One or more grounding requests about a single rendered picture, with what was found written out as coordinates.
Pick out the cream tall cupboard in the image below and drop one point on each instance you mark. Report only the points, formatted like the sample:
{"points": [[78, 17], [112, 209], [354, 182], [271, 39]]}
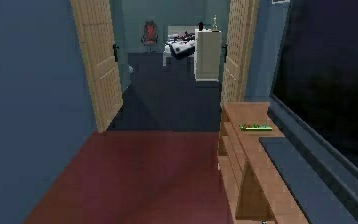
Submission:
{"points": [[207, 55]]}

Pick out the white bed with dark items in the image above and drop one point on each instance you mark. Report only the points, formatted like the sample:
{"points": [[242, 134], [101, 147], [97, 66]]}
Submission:
{"points": [[180, 45]]}

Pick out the green flat remote control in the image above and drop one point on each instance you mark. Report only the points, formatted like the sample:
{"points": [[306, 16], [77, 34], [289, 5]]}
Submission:
{"points": [[255, 127]]}

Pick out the tan wooden room door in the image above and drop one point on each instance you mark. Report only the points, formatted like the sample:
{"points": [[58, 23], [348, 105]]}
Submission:
{"points": [[236, 56], [98, 63]]}

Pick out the red black office chair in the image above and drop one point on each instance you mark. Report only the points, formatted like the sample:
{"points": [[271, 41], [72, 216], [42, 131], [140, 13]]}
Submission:
{"points": [[150, 35]]}

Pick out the brown wooden desk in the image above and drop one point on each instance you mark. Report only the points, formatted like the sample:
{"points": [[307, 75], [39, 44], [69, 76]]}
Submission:
{"points": [[250, 160]]}

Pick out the dark small object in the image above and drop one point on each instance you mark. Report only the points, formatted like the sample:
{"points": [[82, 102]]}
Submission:
{"points": [[200, 25]]}

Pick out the pale statuette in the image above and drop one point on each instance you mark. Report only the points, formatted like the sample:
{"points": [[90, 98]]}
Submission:
{"points": [[215, 23]]}

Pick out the blue grey mat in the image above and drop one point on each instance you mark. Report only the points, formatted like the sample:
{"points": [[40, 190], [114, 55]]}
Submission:
{"points": [[303, 181]]}

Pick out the dark window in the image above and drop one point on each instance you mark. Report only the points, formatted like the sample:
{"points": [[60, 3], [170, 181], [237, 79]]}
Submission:
{"points": [[330, 70]]}

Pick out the white framed wall picture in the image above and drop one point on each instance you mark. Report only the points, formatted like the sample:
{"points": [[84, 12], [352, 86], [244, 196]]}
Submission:
{"points": [[280, 1]]}

